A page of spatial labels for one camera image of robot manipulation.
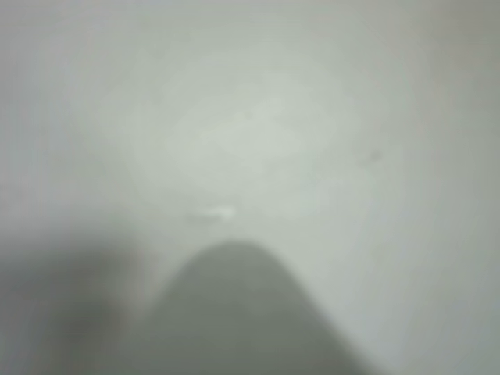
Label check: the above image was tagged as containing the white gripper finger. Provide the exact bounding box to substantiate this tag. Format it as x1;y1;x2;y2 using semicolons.
145;239;379;375

